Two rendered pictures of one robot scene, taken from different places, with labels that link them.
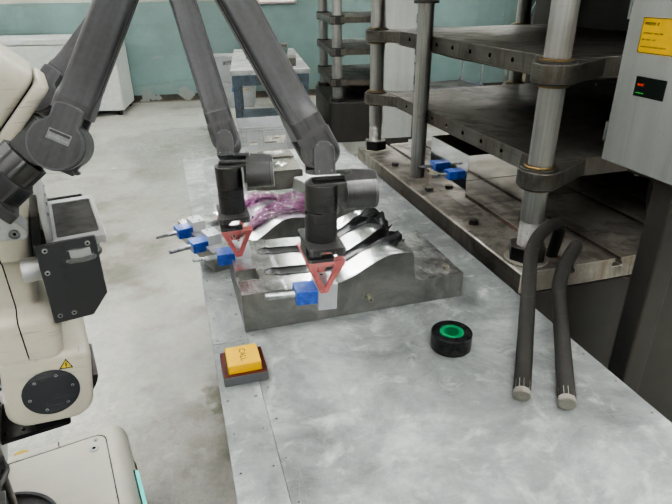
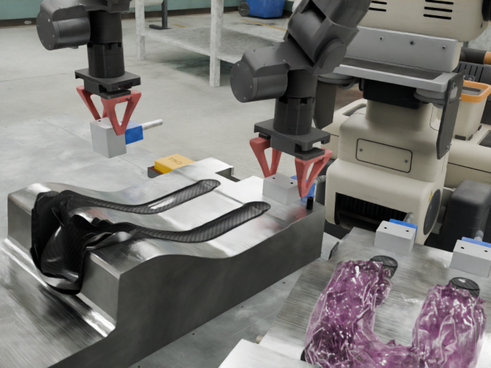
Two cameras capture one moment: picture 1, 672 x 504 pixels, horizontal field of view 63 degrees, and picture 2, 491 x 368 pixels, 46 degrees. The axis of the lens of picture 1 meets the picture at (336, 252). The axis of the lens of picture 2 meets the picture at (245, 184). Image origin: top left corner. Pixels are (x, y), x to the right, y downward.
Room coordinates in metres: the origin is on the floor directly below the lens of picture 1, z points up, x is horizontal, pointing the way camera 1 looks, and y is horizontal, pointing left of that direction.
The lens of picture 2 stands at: (1.82, -0.25, 1.28)
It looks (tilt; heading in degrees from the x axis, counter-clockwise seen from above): 24 degrees down; 149
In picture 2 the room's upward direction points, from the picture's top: 3 degrees clockwise
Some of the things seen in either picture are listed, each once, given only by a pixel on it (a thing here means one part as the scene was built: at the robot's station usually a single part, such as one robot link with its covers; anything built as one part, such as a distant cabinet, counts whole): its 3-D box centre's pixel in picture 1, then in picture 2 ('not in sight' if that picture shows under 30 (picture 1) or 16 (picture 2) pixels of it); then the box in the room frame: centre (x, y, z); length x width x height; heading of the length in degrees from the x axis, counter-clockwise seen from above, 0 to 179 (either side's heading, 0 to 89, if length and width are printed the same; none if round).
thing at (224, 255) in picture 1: (221, 256); (300, 188); (1.13, 0.26, 0.89); 0.13 x 0.05 x 0.05; 106
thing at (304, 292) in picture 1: (299, 293); (131, 130); (0.88, 0.07, 0.93); 0.13 x 0.05 x 0.05; 105
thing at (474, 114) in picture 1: (528, 135); not in sight; (1.95, -0.70, 0.96); 1.29 x 0.83 x 0.18; 16
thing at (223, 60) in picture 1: (232, 67); not in sight; (7.65, 1.35, 0.49); 0.60 x 0.42 x 0.33; 95
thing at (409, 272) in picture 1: (341, 260); (141, 241); (1.15, -0.01, 0.87); 0.50 x 0.26 x 0.14; 106
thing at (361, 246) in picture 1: (333, 240); (154, 209); (1.15, 0.01, 0.92); 0.35 x 0.16 x 0.09; 106
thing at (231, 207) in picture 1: (231, 202); (293, 117); (1.14, 0.23, 1.02); 0.10 x 0.07 x 0.07; 16
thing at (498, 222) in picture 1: (518, 186); not in sight; (1.97, -0.69, 0.76); 1.30 x 0.84 x 0.07; 16
